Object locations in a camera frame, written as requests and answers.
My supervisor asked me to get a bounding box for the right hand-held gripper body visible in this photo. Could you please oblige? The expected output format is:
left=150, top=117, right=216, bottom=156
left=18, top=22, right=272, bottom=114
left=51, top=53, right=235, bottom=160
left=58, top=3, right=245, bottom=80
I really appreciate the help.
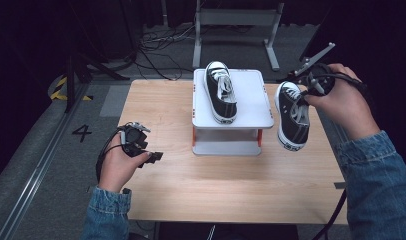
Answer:
left=292, top=41, right=337, bottom=98

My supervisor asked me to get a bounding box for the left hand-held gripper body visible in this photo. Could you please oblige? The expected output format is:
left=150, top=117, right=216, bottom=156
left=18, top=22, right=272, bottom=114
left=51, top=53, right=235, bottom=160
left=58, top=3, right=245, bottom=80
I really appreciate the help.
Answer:
left=118, top=121, right=152, bottom=158

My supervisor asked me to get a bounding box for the black canvas sneaker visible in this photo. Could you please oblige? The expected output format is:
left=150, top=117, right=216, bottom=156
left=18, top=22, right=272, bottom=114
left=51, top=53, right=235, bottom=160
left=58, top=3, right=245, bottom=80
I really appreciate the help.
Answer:
left=203, top=60, right=239, bottom=125
left=273, top=80, right=311, bottom=153

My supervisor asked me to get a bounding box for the white two-tier shoe rack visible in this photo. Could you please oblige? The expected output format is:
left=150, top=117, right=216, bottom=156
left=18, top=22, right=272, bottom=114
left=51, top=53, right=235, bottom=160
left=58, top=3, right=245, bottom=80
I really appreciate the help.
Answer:
left=190, top=68, right=276, bottom=157

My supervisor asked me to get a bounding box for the person's left hand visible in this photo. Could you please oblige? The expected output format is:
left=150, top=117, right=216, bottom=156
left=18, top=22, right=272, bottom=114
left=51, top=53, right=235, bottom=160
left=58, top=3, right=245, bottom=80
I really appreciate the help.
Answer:
left=97, top=133, right=153, bottom=194

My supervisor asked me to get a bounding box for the person's right hand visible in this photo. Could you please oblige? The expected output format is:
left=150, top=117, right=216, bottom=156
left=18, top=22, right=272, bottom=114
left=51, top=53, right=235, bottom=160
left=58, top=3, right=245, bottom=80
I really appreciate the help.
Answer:
left=304, top=63, right=381, bottom=141

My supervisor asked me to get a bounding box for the yellow and black striped tape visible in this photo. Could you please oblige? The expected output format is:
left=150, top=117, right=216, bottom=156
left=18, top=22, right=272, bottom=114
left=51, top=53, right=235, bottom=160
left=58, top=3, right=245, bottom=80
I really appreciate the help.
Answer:
left=49, top=76, right=94, bottom=102

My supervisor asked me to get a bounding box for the person's dark clothing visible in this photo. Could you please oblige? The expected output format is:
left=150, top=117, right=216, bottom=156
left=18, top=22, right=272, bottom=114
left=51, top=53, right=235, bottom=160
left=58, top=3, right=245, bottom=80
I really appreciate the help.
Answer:
left=157, top=222, right=299, bottom=240

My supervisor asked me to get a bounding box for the grey metal pole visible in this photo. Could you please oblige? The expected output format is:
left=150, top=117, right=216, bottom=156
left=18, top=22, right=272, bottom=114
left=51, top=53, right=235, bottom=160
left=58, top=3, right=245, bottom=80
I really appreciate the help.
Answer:
left=160, top=0, right=169, bottom=28

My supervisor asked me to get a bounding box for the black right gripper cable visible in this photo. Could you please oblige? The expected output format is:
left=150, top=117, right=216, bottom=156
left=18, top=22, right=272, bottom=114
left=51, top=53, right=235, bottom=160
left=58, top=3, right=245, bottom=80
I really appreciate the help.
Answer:
left=305, top=71, right=376, bottom=111

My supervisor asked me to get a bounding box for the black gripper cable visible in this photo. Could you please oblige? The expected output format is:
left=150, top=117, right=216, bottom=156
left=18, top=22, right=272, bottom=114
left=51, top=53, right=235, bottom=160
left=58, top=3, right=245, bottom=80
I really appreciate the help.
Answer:
left=305, top=71, right=376, bottom=111
left=95, top=125, right=129, bottom=183

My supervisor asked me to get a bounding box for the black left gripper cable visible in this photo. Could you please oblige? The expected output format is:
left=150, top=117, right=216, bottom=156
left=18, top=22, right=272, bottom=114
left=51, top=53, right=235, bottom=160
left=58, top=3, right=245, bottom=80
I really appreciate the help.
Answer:
left=95, top=125, right=129, bottom=183

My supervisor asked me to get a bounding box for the tangle of black floor cables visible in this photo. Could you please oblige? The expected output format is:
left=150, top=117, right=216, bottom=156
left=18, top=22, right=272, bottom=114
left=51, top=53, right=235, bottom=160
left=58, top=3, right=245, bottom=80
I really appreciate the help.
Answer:
left=134, top=23, right=196, bottom=82

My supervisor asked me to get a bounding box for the grey metal stand frame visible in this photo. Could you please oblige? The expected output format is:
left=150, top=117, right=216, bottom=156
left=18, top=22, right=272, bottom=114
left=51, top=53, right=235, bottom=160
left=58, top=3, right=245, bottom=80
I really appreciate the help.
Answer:
left=191, top=0, right=285, bottom=73

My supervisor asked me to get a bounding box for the metal floor rail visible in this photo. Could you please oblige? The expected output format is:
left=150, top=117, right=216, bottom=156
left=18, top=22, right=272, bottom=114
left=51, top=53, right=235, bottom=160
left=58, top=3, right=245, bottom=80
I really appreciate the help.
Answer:
left=0, top=83, right=90, bottom=240

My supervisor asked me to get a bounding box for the thin black cable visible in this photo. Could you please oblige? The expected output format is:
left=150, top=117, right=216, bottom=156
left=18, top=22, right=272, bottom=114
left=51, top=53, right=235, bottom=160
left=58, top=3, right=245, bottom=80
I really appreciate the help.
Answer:
left=311, top=189, right=347, bottom=240

